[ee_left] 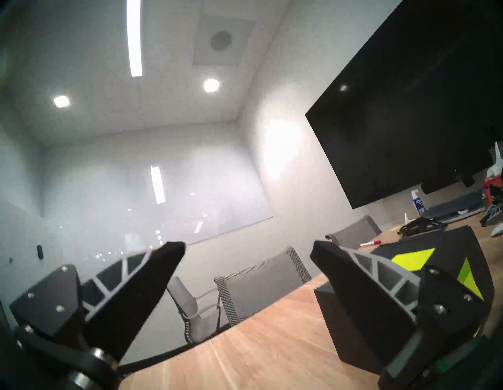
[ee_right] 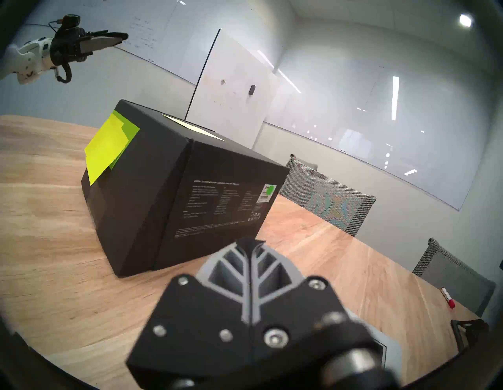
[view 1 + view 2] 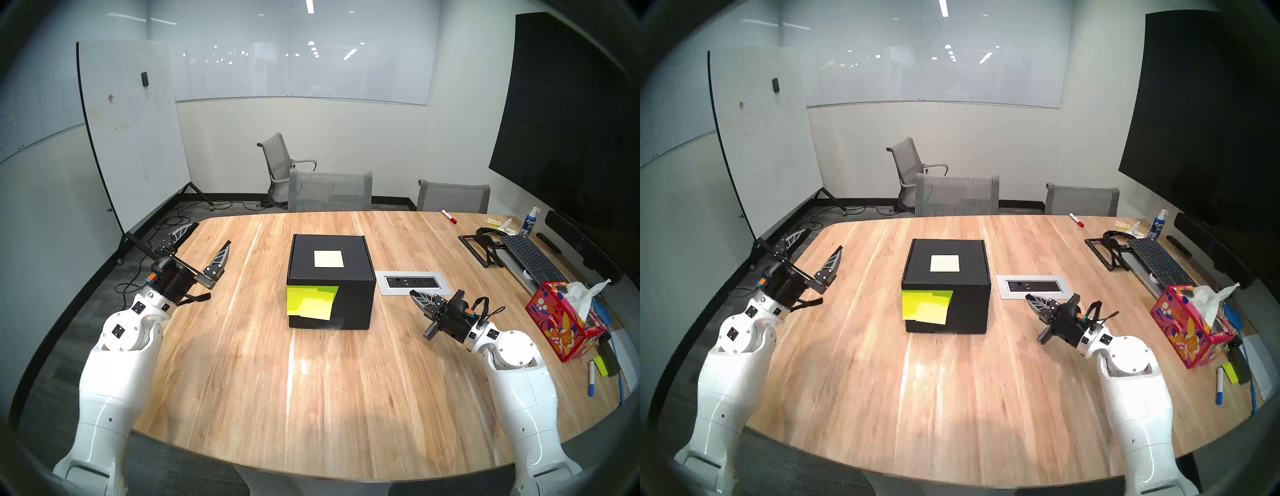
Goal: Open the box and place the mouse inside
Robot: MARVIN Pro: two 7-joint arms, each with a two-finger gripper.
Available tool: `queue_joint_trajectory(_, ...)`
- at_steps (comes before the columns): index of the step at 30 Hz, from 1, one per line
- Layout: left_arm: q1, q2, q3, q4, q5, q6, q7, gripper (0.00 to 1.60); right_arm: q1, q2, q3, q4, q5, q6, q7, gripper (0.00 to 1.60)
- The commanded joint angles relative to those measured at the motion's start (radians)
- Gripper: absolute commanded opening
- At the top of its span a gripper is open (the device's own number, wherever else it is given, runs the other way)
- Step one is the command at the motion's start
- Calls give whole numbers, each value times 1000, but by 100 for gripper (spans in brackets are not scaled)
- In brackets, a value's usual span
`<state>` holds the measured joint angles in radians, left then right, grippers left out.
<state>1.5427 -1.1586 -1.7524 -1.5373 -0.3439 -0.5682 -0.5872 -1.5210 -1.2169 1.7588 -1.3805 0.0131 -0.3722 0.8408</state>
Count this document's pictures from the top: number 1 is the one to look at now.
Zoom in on grey mesh office chair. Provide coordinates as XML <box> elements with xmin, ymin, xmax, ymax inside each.
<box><xmin>214</xmin><ymin>247</ymin><xmax>313</xmax><ymax>327</ymax></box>
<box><xmin>325</xmin><ymin>215</ymin><xmax>382</xmax><ymax>250</ymax></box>

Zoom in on large wall glass whiteboard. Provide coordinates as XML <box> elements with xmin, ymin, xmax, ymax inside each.
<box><xmin>41</xmin><ymin>149</ymin><xmax>274</xmax><ymax>276</ymax></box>

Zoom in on black cardboard box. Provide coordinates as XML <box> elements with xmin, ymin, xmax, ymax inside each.
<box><xmin>314</xmin><ymin>225</ymin><xmax>496</xmax><ymax>374</ymax></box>

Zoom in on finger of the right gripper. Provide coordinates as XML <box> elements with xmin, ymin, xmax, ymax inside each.
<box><xmin>480</xmin><ymin>204</ymin><xmax>503</xmax><ymax>228</ymax></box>

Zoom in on black video conference bar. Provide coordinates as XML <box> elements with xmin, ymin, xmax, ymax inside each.
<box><xmin>420</xmin><ymin>173</ymin><xmax>476</xmax><ymax>194</ymax></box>

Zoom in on grey office chair with armrests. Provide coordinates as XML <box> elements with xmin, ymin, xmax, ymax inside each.
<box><xmin>166</xmin><ymin>275</ymin><xmax>221</xmax><ymax>346</ymax></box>

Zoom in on whiteboard cleaner spray bottle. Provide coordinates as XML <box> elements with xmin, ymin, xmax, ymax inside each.
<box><xmin>411</xmin><ymin>189</ymin><xmax>426</xmax><ymax>217</ymax></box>

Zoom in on linear ceiling light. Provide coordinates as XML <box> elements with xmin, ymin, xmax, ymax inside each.
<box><xmin>127</xmin><ymin>0</ymin><xmax>143</xmax><ymax>77</ymax></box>

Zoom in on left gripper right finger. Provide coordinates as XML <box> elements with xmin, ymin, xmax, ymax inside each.
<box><xmin>310</xmin><ymin>240</ymin><xmax>492</xmax><ymax>376</ymax></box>

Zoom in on black keyboard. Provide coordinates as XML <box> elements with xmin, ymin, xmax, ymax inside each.
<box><xmin>426</xmin><ymin>195</ymin><xmax>486</xmax><ymax>219</ymax></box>

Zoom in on silver keyboard tray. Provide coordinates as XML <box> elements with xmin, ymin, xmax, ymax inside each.
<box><xmin>432</xmin><ymin>208</ymin><xmax>488</xmax><ymax>224</ymax></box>

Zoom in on red floral tissue box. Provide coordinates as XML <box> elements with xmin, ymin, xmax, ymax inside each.
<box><xmin>483</xmin><ymin>175</ymin><xmax>503</xmax><ymax>207</ymax></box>

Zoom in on large black wall screen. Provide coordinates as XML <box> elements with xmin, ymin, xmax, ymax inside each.
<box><xmin>305</xmin><ymin>0</ymin><xmax>503</xmax><ymax>210</ymax></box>

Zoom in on white tissue sheet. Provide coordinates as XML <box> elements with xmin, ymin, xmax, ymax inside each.
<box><xmin>486</xmin><ymin>142</ymin><xmax>503</xmax><ymax>179</ymax></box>

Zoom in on neon yellow sticky note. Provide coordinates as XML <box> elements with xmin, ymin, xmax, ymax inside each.
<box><xmin>457</xmin><ymin>258</ymin><xmax>485</xmax><ymax>301</ymax></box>

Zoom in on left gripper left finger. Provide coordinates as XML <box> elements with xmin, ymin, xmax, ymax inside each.
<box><xmin>9</xmin><ymin>241</ymin><xmax>186</xmax><ymax>363</ymax></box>

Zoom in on round ceiling speaker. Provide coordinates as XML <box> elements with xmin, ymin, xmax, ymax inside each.
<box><xmin>210</xmin><ymin>31</ymin><xmax>233</xmax><ymax>52</ymax></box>

